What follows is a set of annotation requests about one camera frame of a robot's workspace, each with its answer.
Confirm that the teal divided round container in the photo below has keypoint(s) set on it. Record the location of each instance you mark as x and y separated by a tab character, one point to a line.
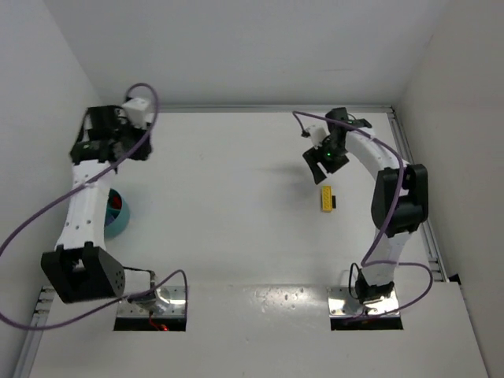
122	217

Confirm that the metal base plate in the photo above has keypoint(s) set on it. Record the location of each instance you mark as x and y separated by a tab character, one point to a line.
341	305
165	302

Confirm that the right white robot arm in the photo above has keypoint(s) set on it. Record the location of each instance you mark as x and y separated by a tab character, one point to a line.
399	200

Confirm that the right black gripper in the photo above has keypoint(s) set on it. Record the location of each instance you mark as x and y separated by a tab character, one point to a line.
328	162

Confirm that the yellow lego brick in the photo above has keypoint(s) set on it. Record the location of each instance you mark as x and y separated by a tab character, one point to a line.
326	199

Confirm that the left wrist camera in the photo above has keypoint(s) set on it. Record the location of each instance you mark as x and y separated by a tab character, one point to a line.
137	110

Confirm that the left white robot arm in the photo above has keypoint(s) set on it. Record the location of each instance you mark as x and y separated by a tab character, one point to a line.
80	268

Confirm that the red lego brick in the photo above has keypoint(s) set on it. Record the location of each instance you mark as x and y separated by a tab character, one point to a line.
115	202

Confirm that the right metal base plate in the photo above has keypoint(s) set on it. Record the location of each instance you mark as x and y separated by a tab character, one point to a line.
341	305

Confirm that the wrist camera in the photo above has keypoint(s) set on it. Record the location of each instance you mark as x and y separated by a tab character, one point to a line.
316	133
137	110

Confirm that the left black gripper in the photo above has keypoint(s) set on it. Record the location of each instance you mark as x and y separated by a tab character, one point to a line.
93	146

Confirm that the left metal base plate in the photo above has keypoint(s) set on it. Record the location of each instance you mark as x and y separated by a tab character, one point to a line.
165	302

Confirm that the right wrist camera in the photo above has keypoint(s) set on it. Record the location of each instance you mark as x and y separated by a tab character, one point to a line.
316	133

